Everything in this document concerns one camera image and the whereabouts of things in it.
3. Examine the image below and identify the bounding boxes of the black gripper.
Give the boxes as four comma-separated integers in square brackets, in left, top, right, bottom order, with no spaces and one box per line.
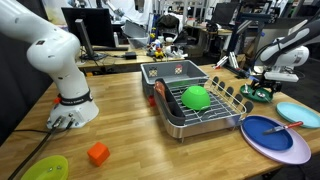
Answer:
[249,79,283,101]

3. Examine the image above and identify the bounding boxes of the black aluminium camera stand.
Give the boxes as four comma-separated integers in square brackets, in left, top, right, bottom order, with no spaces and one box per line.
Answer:
[213,12,278,79]

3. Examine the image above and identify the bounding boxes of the black computer monitor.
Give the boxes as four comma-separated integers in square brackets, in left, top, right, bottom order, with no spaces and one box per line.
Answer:
[61,7,117,62]

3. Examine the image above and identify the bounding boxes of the grey tilted container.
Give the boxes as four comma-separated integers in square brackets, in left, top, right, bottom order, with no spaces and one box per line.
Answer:
[121,19,150,48]

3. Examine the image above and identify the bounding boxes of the blue plate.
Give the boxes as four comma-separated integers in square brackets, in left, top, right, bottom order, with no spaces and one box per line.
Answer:
[241,115,294,152]

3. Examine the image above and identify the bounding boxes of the black power adapter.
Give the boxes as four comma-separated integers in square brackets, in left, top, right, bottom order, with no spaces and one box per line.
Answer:
[123,51,138,60]

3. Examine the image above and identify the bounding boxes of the small red block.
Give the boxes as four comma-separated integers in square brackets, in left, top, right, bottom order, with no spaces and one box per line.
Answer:
[148,94,157,108]

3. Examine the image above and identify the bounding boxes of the black backpack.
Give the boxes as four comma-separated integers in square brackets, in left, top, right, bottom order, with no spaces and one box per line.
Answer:
[156,13,181,38]

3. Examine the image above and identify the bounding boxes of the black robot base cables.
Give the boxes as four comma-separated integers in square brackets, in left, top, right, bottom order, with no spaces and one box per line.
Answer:
[8,114,75,180]

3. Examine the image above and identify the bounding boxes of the red handled knife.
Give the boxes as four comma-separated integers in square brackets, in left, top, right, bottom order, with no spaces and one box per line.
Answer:
[262,120,305,136]

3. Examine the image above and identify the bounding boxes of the wooden desk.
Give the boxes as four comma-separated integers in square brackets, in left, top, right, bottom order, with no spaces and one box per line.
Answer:
[77,46,188,73]

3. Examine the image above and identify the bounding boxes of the yellow rubber duck toy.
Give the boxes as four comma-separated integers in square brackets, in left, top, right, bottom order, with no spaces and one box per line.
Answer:
[153,47,165,60]

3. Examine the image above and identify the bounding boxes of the dark green plate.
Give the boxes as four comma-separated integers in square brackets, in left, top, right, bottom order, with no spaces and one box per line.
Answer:
[239,83,274,104]

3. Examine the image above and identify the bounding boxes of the white black headset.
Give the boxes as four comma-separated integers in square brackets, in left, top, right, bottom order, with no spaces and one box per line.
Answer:
[165,44,188,58]

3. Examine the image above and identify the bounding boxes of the grey plastic bin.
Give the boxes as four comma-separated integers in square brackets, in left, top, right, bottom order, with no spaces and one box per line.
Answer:
[140,59,210,99]

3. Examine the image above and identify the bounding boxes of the green plastic bowl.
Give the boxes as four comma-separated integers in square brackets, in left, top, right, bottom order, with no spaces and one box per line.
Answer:
[180,85,212,111]

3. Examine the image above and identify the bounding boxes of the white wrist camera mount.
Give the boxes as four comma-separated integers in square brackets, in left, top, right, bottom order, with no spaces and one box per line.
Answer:
[263,71,300,83]

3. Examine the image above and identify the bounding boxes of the large lavender plate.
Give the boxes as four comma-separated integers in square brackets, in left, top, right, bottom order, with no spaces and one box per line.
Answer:
[240,114,312,166]

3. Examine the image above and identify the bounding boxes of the orange cube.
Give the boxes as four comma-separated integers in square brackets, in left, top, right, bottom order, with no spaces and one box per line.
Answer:
[87,141,111,167]

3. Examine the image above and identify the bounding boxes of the yellow green bowl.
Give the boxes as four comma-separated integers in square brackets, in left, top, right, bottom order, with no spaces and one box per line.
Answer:
[20,154,70,180]

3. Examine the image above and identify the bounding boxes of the metal dish rack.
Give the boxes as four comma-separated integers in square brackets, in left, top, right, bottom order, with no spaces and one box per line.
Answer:
[153,75,255,139]

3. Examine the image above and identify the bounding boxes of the blue tape patch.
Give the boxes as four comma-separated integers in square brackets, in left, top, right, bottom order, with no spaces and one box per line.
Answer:
[248,75,263,84]

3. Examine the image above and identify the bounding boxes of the dark flat screen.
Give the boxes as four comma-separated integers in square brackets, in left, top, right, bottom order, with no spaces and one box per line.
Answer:
[211,2,241,26]

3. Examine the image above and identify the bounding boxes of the light cyan plate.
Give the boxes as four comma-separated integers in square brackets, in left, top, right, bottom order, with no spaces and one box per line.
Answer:
[276,101,320,130]

